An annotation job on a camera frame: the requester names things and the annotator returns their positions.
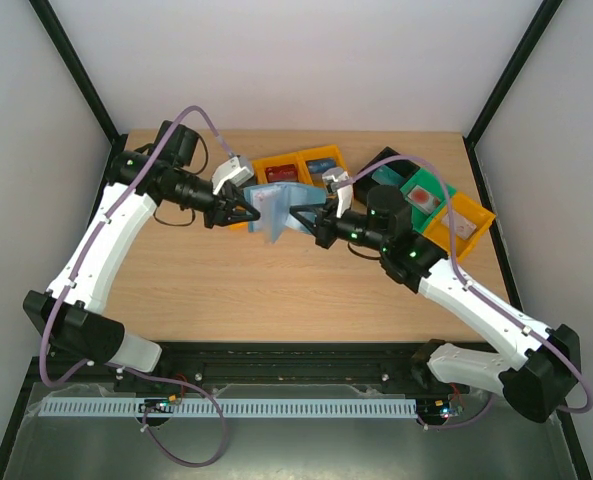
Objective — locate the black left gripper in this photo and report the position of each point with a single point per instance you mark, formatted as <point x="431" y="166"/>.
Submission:
<point x="222" y="211"/>

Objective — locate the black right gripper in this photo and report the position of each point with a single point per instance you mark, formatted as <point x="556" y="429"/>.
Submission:
<point x="326" y="226"/>

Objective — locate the blue card holder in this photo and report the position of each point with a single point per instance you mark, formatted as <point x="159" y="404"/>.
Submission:
<point x="274" y="201"/>

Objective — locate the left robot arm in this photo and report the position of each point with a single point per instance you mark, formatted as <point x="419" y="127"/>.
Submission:
<point x="69" y="313"/>

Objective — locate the blue card stack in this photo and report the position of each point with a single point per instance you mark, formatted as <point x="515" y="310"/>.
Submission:
<point x="320" y="166"/>

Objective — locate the teal card stack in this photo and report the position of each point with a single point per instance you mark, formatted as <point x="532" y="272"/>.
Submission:
<point x="386" y="176"/>

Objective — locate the red circle card stack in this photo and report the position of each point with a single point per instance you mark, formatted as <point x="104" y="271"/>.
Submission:
<point x="423" y="200"/>

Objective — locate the yellow bin left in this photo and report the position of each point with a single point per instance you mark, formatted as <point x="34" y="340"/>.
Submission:
<point x="239" y="226"/>

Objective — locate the green plastic bin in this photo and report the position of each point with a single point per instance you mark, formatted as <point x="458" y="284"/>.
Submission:
<point x="427" y="180"/>

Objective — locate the yellow bin right group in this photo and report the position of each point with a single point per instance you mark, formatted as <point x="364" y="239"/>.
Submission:
<point x="472" y="221"/>

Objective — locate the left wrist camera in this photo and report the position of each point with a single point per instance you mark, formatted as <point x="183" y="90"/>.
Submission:
<point x="237" y="170"/>

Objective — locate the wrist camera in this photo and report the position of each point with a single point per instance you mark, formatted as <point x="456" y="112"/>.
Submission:
<point x="237" y="170"/>
<point x="337" y="181"/>

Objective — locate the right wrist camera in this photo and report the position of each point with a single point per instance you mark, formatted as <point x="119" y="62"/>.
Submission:
<point x="337" y="181"/>

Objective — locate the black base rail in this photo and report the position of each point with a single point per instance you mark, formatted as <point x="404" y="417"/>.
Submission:
<point x="391" y="368"/>

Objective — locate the black left frame post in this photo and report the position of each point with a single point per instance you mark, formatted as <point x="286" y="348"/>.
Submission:
<point x="59" y="38"/>

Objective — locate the white slotted cable duct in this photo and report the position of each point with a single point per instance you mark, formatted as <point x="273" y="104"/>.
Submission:
<point x="230" y="408"/>

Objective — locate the black corner frame post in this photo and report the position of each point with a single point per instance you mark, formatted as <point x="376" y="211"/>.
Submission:
<point x="525" y="47"/>

